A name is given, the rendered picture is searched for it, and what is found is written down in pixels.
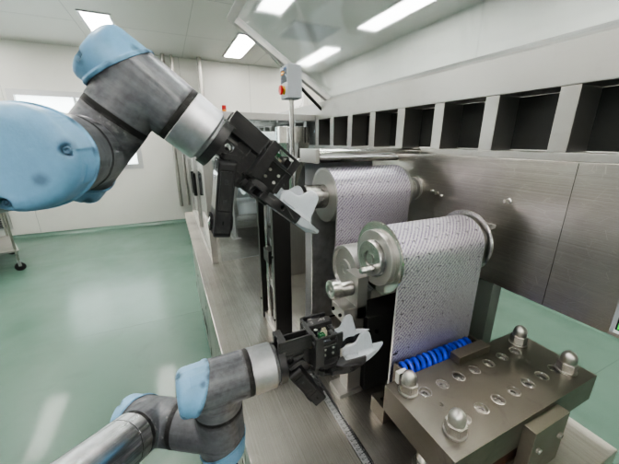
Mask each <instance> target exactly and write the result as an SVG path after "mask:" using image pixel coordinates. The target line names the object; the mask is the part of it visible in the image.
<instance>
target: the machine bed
mask: <svg viewBox="0 0 619 464"><path fill-rule="evenodd" d="M184 214H185V219H186V223H187V227H188V230H189V234H190V238H191V242H192V244H193V251H194V255H195V259H196V262H197V266H198V270H199V273H200V277H201V281H202V285H203V289H204V294H205V298H206V302H207V305H208V309H209V313H210V317H211V320H212V324H213V328H214V332H215V336H216V341H217V345H218V349H219V352H220V355H221V354H227V353H230V352H234V351H237V350H240V349H243V348H247V347H251V346H253V345H256V344H260V343H263V342H272V341H273V336H272V331H273V330H272V328H271V326H270V324H269V323H268V321H267V319H266V317H264V316H263V313H262V300H261V297H262V295H261V278H260V261H259V256H253V257H247V258H241V259H236V260H230V261H221V251H220V242H219V238H216V242H217V252H218V261H219V262H218V263H212V261H211V258H210V256H209V253H208V250H207V248H206V245H205V243H204V239H203V237H202V234H201V231H200V229H199V226H198V225H197V222H196V219H195V217H194V214H193V212H186V213H184ZM291 292H292V332H294V331H299V319H300V318H302V317H306V273H301V274H296V275H291ZM318 377H319V378H320V380H321V382H322V384H323V385H324V387H326V389H327V390H328V392H329V393H330V395H331V396H332V398H333V400H334V402H335V403H336V405H337V406H338V408H339V409H340V411H341V412H342V414H343V416H344V417H345V419H346V420H347V421H348V423H349V424H350V426H351V427H352V429H353V431H354V432H355V434H356V436H357V437H358V439H359V440H360V442H361V443H362V445H363V447H364V448H365V449H366V451H367V452H368V454H369V455H370V457H371V458H372V460H373V462H374V463H375V464H413V463H412V458H413V454H414V453H416V449H415V448H414V447H413V445H412V444H411V443H410V442H409V441H408V439H407V438H406V437H405V436H404V434H403V433H402V432H401V430H400V429H399V428H398V427H397V425H396V424H395V423H394V422H393V421H392V420H390V421H388V422H386V423H384V424H382V423H381V421H380V420H379V418H378V417H377V416H376V415H375V413H374V412H373V411H372V410H371V409H370V404H371V395H372V394H374V393H376V392H379V391H381V390H384V389H385V385H386V384H387V383H388V380H386V381H384V382H382V383H379V384H378V385H375V386H373V387H370V388H368V389H362V388H361V391H359V392H358V393H355V394H353V395H350V396H348V397H345V398H343V399H339V397H338V396H337V394H336V393H335V392H334V390H333V388H332V387H331V385H330V381H331V380H334V379H336V378H338V377H340V375H335V376H333V377H332V375H328V376H324V377H321V376H318ZM242 406H243V417H244V423H245V426H246V434H245V438H246V440H245V449H244V450H245V454H246V458H247V461H248V464H362V463H361V462H360V460H359V458H358V457H357V455H356V453H355V451H354V450H353V448H352V447H351V446H350V444H349V442H348V441H347V439H346V437H345V435H344V433H343V432H342V430H341V428H340V427H339V425H338V423H337V422H336V421H335V420H334V418H333V416H332V414H331V412H330V411H329V409H328V407H327V406H326V404H325V402H324V401H322V402H321V403H320V404H318V405H317V406H316V405H315V404H314V403H313V402H310V401H309V400H308V399H307V398H306V397H305V394H304V393H303V392H302V391H301V390H300V389H299V388H298V387H297V386H296V385H295V384H294V383H293V382H292V381H291V380H290V379H289V380H288V382H287V383H285V384H283V385H278V388H277V389H272V390H269V391H266V392H264V393H262V394H259V395H256V396H253V397H250V398H247V399H246V400H243V401H242ZM616 453H617V449H616V448H615V447H613V446H611V445H610V444H608V443H607V442H605V441H604V440H602V439H601V438H599V437H598V436H597V435H595V434H594V433H593V432H591V431H590V430H588V429H587V428H585V427H584V426H582V425H581V424H580V423H578V422H576V421H575V420H573V419H572V418H570V417H568V420H567V423H566V428H565V431H564V436H563V438H562V439H561V442H560V445H559V448H558V450H557V453H556V456H555V458H554V459H552V460H551V461H550V462H548V463H547V464H613V460H614V458H615V455H616Z"/></svg>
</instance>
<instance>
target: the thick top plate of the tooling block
mask: <svg viewBox="0 0 619 464"><path fill-rule="evenodd" d="M509 337H510V334H507V335H505V336H502V337H500V338H497V339H495V340H493V341H491V342H487V344H489V345H490V349H489V353H486V354H483V355H480V356H478V357H476V358H474V359H472V360H470V361H468V362H465V363H463V364H461V365H458V364H456V363H455V362H454V361H452V360H451V359H450V358H449V359H447V360H444V361H442V362H439V363H437V364H434V365H432V366H429V367H427V368H424V369H422V370H419V371H417V372H415V373H416V376H417V384H418V396H417V397H416V398H414V399H407V398H405V397H404V396H402V395H401V394H400V393H399V391H398V386H399V385H398V384H397V383H396V382H395V381H392V382H391V383H389V384H386V385H385V390H384V400H383V410H384V411H385V412H386V413H387V414H388V415H389V417H390V418H391V419H392V421H393V422H394V423H395V424H396V425H397V427H398V428H399V429H400V430H401V432H402V433H403V434H404V436H405V437H406V438H407V439H408V441H409V442H410V443H411V444H412V445H413V447H414V448H415V449H416V451H417V452H418V453H419V454H420V456H421V457H422V458H423V459H424V461H425V462H426V463H427V464H492V463H493V462H495V461H496V460H498V459H499V458H501V457H503V456H504V455H506V454H507V453H508V452H509V451H511V450H512V449H514V448H515V447H517V446H518V445H519V442H520V437H521V434H522V430H523V426H524V424H526V423H528V422H529V421H531V420H533V419H534V418H536V417H537V416H539V415H541V414H542V413H544V412H546V411H548V410H549V409H551V408H552V407H554V406H555V405H556V404H559V405H560V406H562V407H563V408H565V409H566V410H568V411H569V412H570V411H572V410H573V409H575V408H576V407H578V406H579V405H580V404H581V403H583V402H584V401H586V400H588V399H589V398H590V394H591V391H592V389H593V386H594V383H595V380H596V377H597V375H595V374H593V373H591V372H590V371H588V370H587V369H585V368H583V367H581V366H579V367H578V375H577V376H576V377H570V376H566V375H564V374H562V373H560V372H559V371H557V370H556V369H555V363H556V361H557V358H559V357H560V356H561V355H559V354H557V353H555V352H553V351H551V350H549V349H547V348H546V347H544V346H542V345H540V344H539V343H537V342H535V341H533V340H531V339H528V342H527V344H528V346H527V347H525V348H521V347H518V346H515V345H513V344H512V343H510V342H509V340H508V338H509ZM454 407H457V408H460V409H462V410H463V411H464V413H465V415H466V418H467V426H468V431H467V435H468V436H467V440H466V441H465V442H463V443H457V442H454V441H452V440H450V439H449V438H447V437H446V436H445V434H444V433H443V430H442V425H443V423H444V421H445V416H447V415H448V414H449V411H450V409H452V408H454Z"/></svg>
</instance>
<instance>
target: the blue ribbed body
mask: <svg viewBox="0 0 619 464"><path fill-rule="evenodd" d="M472 342H473V341H472V340H470V339H469V338H467V337H462V338H461V339H458V340H457V341H453V342H449V343H448V344H443V345H442V346H439V347H438V348H434V349H432V351H430V350H429V351H427V352H426V353H421V354H417V355H416V357H414V356H412V357H411V358H410V359H405V360H404V362H403V361H400V362H399V364H398V365H399V366H400V367H401V368H405V369H411V370H413V371H414V372H417V371H419V370H422V369H424V368H427V367H429V366H432V365H434V364H437V363H439V362H442V361H444V360H447V359H449V358H450V351H453V350H455V349H458V348H460V347H463V346H464V345H467V344H469V343H472Z"/></svg>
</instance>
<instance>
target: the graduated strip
mask: <svg viewBox="0 0 619 464"><path fill-rule="evenodd" d="M311 376H312V377H313V378H316V379H317V380H318V381H319V382H320V383H321V386H322V388H323V389H324V391H323V393H324V395H325V396H326V398H325V399H324V400H323V401H324V402H325V404H326V406H327V407H328V409H329V411H330V412H331V414H332V416H333V418H334V420H335V421H336V422H337V423H338V425H339V427H340V428H341V430H342V432H343V433H344V435H345V437H346V439H347V441H348V442H349V444H350V446H351V447H352V448H353V450H354V451H355V453H356V455H357V457H358V458H359V460H360V462H361V463H362V464H375V463H374V462H373V460H372V458H371V457H370V455H369V454H368V452H367V451H366V449H365V448H364V447H363V445H362V443H361V442H360V440H359V439H358V437H357V436H356V434H355V432H354V431H353V429H352V427H351V426H350V424H349V423H348V421H347V420H346V419H345V417H344V416H343V414H342V412H341V411H340V409H339V408H338V406H337V405H336V403H335V402H334V400H333V398H332V396H331V395H330V393H329V392H328V390H327V389H326V387H324V385H323V384H322V382H321V380H320V378H319V377H318V375H317V376H314V375H313V373H312V374H311Z"/></svg>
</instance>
